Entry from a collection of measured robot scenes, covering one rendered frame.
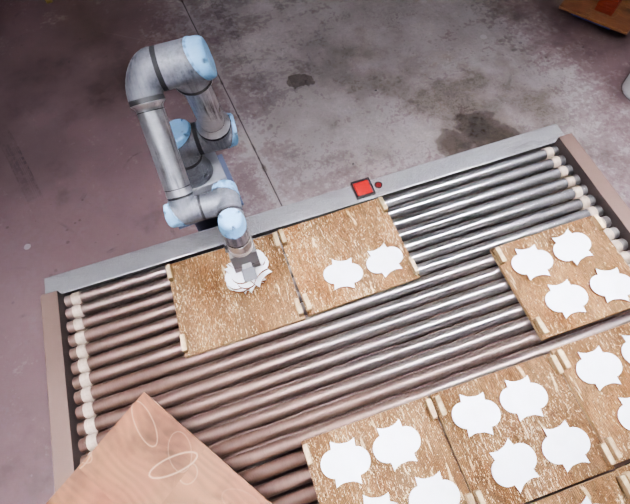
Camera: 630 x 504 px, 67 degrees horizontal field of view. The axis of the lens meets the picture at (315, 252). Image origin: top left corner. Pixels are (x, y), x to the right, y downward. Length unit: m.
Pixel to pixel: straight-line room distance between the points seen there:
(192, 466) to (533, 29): 3.72
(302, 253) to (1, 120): 2.82
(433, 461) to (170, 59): 1.32
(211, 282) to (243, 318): 0.18
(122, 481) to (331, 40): 3.22
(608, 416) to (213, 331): 1.24
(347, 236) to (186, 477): 0.92
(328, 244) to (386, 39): 2.44
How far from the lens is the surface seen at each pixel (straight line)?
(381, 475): 1.52
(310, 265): 1.68
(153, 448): 1.50
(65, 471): 1.69
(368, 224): 1.76
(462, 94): 3.59
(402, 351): 1.60
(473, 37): 4.03
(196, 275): 1.73
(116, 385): 1.71
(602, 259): 1.93
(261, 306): 1.64
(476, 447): 1.58
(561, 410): 1.68
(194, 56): 1.37
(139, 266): 1.84
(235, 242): 1.38
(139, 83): 1.39
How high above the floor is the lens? 2.45
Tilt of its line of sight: 63 degrees down
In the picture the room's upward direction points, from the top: 4 degrees counter-clockwise
